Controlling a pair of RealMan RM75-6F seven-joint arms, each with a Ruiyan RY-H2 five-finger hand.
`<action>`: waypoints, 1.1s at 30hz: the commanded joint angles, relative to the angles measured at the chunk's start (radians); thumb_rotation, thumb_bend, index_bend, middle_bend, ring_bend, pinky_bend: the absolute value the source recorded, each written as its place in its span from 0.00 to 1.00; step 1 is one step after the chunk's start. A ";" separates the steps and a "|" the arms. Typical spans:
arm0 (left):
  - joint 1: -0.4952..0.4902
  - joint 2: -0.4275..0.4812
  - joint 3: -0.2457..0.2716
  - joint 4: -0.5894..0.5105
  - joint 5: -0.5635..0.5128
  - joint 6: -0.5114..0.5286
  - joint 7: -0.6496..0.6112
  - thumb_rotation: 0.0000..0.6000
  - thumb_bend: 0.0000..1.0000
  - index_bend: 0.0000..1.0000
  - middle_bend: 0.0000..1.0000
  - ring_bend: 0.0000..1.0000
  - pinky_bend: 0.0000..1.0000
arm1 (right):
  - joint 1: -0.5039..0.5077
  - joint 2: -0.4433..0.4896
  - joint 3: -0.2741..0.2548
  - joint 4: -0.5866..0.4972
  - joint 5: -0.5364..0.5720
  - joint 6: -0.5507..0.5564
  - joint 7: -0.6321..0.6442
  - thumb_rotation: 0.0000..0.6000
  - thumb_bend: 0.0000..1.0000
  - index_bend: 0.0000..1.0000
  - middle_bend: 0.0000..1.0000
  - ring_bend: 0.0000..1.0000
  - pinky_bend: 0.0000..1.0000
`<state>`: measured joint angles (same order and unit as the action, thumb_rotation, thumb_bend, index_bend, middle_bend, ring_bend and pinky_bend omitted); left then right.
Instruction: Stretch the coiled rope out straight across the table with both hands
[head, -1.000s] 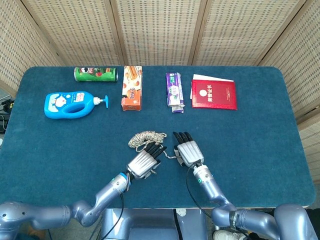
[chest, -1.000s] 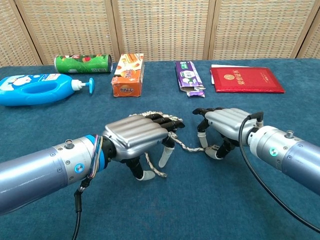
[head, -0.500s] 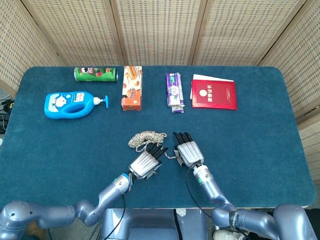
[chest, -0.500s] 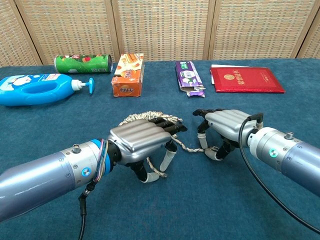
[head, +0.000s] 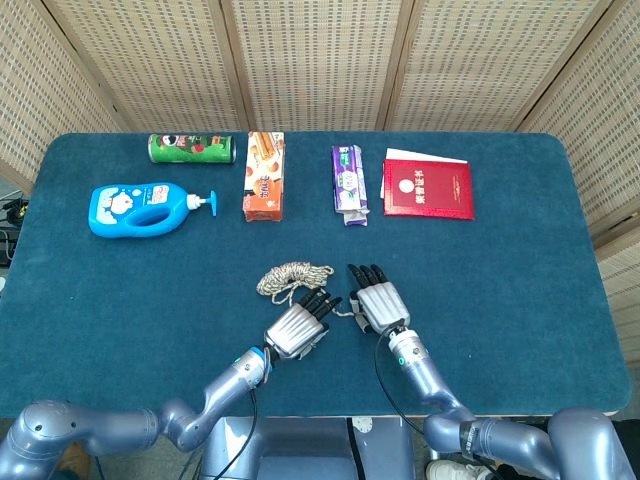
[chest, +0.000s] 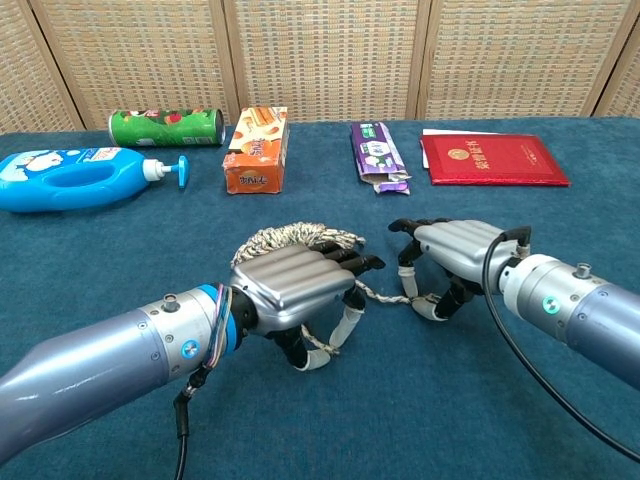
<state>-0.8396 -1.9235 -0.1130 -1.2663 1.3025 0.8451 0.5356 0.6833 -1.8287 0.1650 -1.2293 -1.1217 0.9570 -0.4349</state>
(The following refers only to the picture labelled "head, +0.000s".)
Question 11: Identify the white paper sheet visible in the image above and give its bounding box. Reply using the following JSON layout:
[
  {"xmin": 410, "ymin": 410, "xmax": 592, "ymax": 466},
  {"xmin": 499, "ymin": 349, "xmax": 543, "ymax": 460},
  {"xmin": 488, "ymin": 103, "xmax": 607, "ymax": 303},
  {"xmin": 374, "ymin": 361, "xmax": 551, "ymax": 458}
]
[{"xmin": 379, "ymin": 147, "xmax": 469, "ymax": 199}]

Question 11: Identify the blue pump detergent bottle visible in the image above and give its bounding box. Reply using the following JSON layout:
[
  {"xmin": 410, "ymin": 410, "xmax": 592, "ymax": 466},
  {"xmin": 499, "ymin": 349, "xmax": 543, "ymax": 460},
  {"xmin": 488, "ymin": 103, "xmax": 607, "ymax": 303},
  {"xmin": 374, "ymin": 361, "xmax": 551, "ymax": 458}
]
[{"xmin": 87, "ymin": 181, "xmax": 219, "ymax": 239}]

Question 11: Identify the green chips can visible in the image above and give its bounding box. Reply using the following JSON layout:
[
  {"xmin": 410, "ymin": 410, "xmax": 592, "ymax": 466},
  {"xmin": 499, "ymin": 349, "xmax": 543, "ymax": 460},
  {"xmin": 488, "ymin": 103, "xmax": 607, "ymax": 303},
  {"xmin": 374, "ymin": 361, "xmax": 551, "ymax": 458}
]
[{"xmin": 147, "ymin": 132, "xmax": 237, "ymax": 165}]

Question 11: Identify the blue-grey robot torso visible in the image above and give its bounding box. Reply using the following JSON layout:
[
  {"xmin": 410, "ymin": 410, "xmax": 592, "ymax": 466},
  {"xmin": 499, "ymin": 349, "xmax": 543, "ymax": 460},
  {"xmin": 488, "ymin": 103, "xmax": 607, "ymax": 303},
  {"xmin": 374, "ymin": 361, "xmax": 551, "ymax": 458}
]
[{"xmin": 199, "ymin": 417, "xmax": 416, "ymax": 480}]

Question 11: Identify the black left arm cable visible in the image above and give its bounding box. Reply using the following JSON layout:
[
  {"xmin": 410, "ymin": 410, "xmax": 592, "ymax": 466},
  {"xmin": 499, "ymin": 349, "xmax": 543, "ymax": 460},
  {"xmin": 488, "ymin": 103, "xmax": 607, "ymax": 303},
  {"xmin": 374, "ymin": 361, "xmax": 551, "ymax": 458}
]
[{"xmin": 199, "ymin": 389, "xmax": 259, "ymax": 480}]

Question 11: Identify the white shoe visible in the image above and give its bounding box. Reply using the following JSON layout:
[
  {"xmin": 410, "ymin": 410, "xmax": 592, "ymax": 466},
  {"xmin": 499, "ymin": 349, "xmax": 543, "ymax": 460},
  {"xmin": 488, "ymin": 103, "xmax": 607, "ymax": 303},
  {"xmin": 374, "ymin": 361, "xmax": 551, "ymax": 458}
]
[{"xmin": 425, "ymin": 458, "xmax": 494, "ymax": 480}]

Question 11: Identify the blue table cloth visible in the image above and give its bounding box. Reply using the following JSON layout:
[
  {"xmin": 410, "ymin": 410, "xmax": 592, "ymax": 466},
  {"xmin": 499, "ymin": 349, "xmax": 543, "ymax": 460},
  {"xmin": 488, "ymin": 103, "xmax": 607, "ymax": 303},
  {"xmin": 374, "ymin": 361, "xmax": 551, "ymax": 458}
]
[{"xmin": 0, "ymin": 131, "xmax": 632, "ymax": 419}]

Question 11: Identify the brown shoe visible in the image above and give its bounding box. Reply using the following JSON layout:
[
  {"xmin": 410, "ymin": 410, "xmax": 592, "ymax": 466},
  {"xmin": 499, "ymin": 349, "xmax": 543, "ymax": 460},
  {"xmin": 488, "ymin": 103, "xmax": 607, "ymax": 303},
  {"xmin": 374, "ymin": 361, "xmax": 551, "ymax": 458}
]
[{"xmin": 57, "ymin": 442, "xmax": 94, "ymax": 474}]

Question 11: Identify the woven folding screen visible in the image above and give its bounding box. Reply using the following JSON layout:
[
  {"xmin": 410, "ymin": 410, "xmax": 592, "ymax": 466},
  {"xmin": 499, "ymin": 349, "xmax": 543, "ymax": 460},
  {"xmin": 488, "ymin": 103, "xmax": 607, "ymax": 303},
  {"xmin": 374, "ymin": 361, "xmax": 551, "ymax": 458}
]
[{"xmin": 0, "ymin": 0, "xmax": 640, "ymax": 371}]

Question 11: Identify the braided camouflage rope bundle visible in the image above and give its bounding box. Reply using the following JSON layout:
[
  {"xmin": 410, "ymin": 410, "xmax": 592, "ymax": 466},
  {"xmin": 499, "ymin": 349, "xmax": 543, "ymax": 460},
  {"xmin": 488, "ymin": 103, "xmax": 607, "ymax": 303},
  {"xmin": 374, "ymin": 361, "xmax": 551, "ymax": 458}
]
[{"xmin": 255, "ymin": 260, "xmax": 361, "ymax": 319}]

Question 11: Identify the black cables and power strip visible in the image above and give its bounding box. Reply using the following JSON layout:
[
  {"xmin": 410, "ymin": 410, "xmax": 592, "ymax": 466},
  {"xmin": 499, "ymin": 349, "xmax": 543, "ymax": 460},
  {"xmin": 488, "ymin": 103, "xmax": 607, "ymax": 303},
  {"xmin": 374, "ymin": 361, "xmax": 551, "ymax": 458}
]
[{"xmin": 0, "ymin": 197, "xmax": 30, "ymax": 269}]

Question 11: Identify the red certificate book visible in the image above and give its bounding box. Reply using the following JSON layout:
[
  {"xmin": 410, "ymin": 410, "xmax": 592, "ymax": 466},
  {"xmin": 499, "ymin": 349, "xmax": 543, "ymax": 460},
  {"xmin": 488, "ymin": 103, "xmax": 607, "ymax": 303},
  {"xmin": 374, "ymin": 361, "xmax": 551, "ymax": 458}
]
[{"xmin": 382, "ymin": 158, "xmax": 476, "ymax": 221}]

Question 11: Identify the orange biscuit box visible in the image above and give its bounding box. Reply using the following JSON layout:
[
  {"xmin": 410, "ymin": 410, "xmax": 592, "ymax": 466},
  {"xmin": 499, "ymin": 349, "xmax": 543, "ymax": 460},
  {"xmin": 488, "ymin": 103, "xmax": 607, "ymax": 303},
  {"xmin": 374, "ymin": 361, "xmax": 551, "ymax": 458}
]
[{"xmin": 242, "ymin": 131, "xmax": 286, "ymax": 223}]

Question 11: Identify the purple toothpaste box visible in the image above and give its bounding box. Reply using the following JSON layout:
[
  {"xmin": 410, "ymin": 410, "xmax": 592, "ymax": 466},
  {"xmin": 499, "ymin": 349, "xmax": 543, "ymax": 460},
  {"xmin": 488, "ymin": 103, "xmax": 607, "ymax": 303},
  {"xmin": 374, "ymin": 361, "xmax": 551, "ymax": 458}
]
[{"xmin": 330, "ymin": 144, "xmax": 371, "ymax": 228}]

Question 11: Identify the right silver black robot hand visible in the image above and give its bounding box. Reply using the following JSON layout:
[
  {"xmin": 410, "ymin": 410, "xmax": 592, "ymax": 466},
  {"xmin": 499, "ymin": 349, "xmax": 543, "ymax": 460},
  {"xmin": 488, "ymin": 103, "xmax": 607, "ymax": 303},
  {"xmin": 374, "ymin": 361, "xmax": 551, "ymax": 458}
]
[{"xmin": 347, "ymin": 263, "xmax": 412, "ymax": 335}]

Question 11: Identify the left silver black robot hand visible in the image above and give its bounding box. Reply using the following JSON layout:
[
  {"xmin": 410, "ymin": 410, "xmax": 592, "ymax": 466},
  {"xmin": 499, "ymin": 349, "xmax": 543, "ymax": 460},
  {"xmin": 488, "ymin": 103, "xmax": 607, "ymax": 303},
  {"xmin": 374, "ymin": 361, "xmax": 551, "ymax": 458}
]
[{"xmin": 263, "ymin": 289, "xmax": 344, "ymax": 362}]

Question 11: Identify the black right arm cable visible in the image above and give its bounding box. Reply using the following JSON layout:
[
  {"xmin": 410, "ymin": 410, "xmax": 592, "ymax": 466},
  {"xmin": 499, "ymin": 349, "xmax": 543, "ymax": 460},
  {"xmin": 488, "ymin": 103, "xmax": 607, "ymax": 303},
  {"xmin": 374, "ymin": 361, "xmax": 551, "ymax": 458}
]
[{"xmin": 373, "ymin": 327, "xmax": 431, "ymax": 436}]

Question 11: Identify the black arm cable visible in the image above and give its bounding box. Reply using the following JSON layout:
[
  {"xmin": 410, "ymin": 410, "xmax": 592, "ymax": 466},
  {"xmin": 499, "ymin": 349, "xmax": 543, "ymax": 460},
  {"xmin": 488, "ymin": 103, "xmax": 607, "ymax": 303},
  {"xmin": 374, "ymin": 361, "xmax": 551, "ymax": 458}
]
[
  {"xmin": 199, "ymin": 389, "xmax": 259, "ymax": 480},
  {"xmin": 373, "ymin": 327, "xmax": 431, "ymax": 436}
]

